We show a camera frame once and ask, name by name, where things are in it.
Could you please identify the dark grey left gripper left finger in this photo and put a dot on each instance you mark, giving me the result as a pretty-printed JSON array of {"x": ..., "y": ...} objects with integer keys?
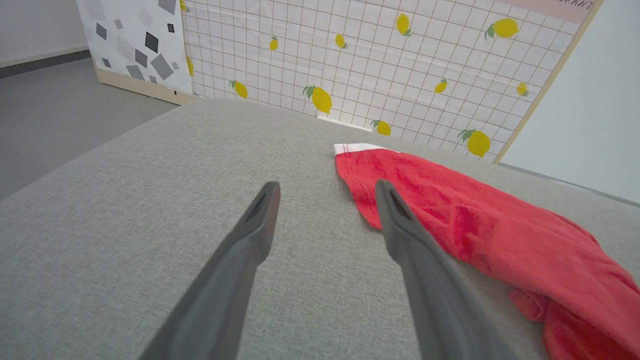
[{"x": 227, "y": 280}]

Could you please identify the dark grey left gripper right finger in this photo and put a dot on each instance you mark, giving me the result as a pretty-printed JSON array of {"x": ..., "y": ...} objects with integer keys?
[{"x": 435, "y": 290}]

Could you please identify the red garment with white trim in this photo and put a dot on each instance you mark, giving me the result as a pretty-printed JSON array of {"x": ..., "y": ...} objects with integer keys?
[{"x": 500, "y": 225}]

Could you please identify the grey fabric sofa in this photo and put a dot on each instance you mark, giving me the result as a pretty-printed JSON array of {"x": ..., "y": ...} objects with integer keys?
[{"x": 150, "y": 225}]

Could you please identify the small white paper sheet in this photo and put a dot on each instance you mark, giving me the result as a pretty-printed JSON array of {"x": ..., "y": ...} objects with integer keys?
[{"x": 345, "y": 122}]

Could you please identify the lemon print grid backdrop panel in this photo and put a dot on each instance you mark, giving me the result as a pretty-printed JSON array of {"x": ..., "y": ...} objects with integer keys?
[{"x": 380, "y": 65}]

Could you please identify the grey diamond pattern white panel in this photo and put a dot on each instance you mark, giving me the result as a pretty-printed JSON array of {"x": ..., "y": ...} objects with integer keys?
[{"x": 135, "y": 40}]

